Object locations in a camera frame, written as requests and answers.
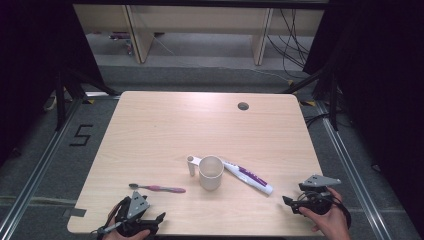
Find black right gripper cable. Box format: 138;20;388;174
332;195;352;230

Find black curtain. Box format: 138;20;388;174
0;0;105;168
302;0;424;231

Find white purple toothpaste tube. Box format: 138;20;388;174
222;159;274;196

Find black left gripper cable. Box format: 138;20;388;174
96;195;132;240

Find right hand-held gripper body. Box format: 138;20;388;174
290;174;342;215

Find black metal stand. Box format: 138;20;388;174
282;64;340;132
54;67;120;132

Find person's left hand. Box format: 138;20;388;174
101;218;151;240

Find small colourful floor clutter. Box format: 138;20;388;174
108;30;134;56

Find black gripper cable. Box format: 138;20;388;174
96;195;132;240
332;195;352;230

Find black tape strip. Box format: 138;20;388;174
62;207;88;218

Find black hanging cables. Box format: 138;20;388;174
266;8;312;80

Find pink toothbrush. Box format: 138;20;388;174
128;183;187;194

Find beige wooden desk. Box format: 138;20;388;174
73;3;326;66

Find person's right hand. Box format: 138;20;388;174
298;187;351;240

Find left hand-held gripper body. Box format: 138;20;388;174
114;190;160;238

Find grey cable plug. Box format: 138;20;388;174
95;222;123;235

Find aluminium floor rail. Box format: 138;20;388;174
0;96;84;240
315;99;395;240

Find white cup with holder handle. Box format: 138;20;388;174
186;154;225;192

